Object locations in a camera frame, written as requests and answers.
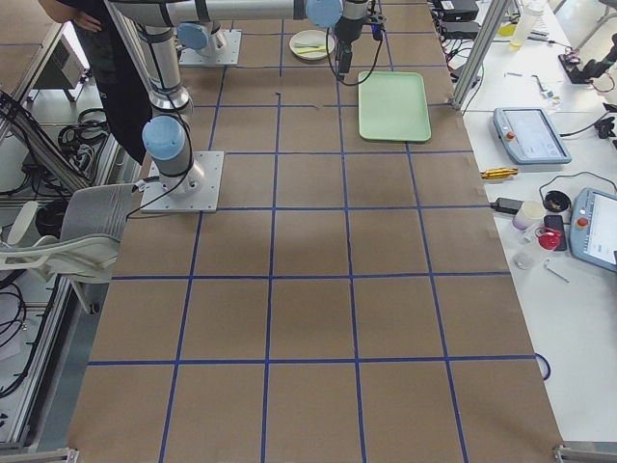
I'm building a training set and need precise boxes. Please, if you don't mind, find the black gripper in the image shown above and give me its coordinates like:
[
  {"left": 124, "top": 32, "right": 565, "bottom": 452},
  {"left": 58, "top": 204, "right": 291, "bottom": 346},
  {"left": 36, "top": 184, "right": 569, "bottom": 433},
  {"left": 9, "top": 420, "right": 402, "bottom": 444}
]
[{"left": 335, "top": 40, "right": 353, "bottom": 74}]

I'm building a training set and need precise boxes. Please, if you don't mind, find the yellow plastic fork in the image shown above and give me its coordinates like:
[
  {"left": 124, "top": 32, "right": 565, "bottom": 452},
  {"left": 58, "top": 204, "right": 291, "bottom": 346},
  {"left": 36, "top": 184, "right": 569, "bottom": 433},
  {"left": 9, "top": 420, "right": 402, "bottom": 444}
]
[{"left": 293, "top": 45, "right": 326, "bottom": 54}]

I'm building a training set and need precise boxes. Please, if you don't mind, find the white round plate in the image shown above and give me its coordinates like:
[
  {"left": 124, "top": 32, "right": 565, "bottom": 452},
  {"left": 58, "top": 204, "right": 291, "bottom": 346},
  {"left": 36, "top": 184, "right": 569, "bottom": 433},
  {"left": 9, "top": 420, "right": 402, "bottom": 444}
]
[{"left": 288, "top": 30, "right": 335, "bottom": 61}]

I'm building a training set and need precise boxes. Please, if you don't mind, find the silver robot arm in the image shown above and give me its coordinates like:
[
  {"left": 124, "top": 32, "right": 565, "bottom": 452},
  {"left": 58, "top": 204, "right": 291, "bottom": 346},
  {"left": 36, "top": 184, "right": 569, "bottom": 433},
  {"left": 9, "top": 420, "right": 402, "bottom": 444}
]
[
  {"left": 106, "top": 1, "right": 384, "bottom": 211},
  {"left": 176, "top": 22, "right": 228, "bottom": 58}
]

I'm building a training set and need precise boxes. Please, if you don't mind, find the mint green tray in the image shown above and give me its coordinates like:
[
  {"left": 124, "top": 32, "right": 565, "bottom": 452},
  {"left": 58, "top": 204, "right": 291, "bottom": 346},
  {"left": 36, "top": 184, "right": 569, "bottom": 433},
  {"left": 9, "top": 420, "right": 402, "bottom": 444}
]
[{"left": 358, "top": 71, "right": 432, "bottom": 143}]

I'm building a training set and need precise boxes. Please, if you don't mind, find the gold metal cylinder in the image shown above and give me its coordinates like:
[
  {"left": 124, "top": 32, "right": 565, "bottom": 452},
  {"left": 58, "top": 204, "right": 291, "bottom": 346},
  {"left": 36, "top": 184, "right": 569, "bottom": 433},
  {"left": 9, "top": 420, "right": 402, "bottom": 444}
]
[{"left": 480, "top": 168, "right": 519, "bottom": 180}]

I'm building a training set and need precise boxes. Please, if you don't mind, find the far teach pendant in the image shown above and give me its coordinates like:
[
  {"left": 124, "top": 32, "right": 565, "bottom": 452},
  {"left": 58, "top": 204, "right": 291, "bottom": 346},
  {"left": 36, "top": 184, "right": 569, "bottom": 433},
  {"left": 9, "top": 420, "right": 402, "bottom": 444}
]
[{"left": 493, "top": 107, "right": 572, "bottom": 165}]

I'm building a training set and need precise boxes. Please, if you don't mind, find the teach pendant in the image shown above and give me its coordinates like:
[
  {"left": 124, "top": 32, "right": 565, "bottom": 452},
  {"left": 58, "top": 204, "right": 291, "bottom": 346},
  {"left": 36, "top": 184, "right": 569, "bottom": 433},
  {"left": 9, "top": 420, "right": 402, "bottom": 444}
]
[
  {"left": 570, "top": 188, "right": 616, "bottom": 272},
  {"left": 493, "top": 107, "right": 572, "bottom": 165}
]

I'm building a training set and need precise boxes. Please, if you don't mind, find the black power adapter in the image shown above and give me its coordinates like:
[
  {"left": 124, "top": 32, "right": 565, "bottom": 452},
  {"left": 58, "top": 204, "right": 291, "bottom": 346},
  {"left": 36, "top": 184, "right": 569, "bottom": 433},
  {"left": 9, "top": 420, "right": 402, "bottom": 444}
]
[{"left": 490, "top": 197, "right": 523, "bottom": 215}]

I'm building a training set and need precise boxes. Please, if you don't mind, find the person in black apron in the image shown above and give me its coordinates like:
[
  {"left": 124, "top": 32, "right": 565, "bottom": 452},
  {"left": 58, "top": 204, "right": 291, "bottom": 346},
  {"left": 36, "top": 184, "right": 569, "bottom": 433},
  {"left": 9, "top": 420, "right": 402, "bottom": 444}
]
[{"left": 40, "top": 0, "right": 152, "bottom": 164}]

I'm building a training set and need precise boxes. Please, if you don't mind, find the white lavender cup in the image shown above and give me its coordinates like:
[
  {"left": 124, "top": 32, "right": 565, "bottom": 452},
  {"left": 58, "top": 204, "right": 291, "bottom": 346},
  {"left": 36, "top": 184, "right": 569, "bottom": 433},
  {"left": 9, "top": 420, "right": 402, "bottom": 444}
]
[{"left": 512, "top": 201, "right": 546, "bottom": 231}]

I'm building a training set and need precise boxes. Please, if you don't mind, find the black round dish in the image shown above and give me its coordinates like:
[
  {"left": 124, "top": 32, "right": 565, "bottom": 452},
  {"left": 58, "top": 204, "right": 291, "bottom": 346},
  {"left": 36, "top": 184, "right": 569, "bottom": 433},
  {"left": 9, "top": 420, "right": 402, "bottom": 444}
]
[{"left": 543, "top": 190, "right": 572, "bottom": 213}]

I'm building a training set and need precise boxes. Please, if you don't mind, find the black smartphone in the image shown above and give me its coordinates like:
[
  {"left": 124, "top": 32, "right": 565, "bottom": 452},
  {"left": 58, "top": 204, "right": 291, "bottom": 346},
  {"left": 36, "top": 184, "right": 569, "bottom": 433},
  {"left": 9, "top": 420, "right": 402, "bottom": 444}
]
[{"left": 544, "top": 214, "right": 568, "bottom": 252}]

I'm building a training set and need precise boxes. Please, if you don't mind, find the red round object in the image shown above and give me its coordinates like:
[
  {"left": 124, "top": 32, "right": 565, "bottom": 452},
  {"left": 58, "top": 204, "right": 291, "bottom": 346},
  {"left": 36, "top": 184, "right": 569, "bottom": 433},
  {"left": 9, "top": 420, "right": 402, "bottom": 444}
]
[{"left": 535, "top": 227, "right": 562, "bottom": 251}]

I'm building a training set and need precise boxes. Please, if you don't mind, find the grey equipment box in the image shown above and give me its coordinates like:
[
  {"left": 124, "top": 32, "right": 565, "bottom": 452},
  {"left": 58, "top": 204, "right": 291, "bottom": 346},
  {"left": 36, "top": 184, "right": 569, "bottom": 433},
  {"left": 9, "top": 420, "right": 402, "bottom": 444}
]
[{"left": 14, "top": 25, "right": 88, "bottom": 103}]

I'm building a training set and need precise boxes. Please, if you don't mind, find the white mesh chair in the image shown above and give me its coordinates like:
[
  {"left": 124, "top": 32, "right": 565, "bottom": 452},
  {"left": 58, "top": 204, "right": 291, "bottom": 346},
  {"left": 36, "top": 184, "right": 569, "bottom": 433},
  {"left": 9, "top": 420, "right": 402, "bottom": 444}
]
[{"left": 1, "top": 183, "right": 133, "bottom": 313}]

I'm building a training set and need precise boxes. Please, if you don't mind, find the near teach pendant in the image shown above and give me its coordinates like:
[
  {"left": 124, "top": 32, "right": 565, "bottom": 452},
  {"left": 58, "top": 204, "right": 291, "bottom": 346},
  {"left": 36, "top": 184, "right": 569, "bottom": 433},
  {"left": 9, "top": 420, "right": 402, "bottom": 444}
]
[{"left": 570, "top": 188, "right": 616, "bottom": 272}]

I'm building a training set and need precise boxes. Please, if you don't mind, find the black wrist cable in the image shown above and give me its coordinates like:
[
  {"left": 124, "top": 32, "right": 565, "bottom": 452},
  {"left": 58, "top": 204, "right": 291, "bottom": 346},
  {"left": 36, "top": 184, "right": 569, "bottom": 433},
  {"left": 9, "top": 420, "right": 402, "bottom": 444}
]
[{"left": 326, "top": 26, "right": 387, "bottom": 88}]

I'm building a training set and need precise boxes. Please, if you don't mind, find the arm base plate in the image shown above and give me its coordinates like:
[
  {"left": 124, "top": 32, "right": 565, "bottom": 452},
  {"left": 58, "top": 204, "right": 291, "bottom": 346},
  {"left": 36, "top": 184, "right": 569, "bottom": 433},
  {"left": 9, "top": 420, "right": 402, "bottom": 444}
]
[
  {"left": 179, "top": 29, "right": 242, "bottom": 68},
  {"left": 140, "top": 150, "right": 225, "bottom": 213}
]

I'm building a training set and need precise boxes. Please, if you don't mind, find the aluminium frame post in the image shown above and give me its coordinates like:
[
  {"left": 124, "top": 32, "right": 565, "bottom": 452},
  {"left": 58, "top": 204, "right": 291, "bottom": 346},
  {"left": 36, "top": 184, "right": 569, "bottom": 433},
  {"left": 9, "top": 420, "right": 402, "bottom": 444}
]
[{"left": 450, "top": 0, "right": 509, "bottom": 110}]

